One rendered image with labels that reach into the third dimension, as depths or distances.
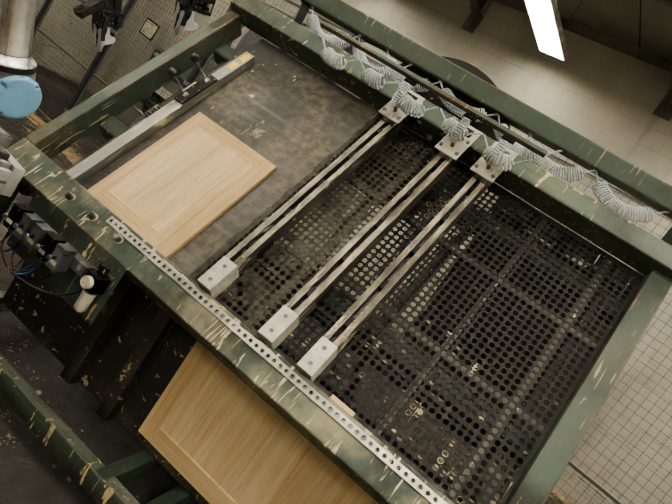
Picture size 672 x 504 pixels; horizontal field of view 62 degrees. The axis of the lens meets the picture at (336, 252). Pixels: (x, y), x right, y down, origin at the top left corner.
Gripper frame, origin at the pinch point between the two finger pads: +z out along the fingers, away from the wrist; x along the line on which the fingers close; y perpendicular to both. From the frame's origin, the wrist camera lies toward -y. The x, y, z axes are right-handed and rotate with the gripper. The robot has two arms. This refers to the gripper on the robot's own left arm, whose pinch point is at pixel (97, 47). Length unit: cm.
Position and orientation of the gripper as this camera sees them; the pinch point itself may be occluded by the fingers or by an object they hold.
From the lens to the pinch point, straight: 235.0
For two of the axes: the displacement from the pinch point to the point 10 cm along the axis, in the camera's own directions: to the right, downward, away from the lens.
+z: -2.7, 8.1, 5.2
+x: -6.7, -5.5, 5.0
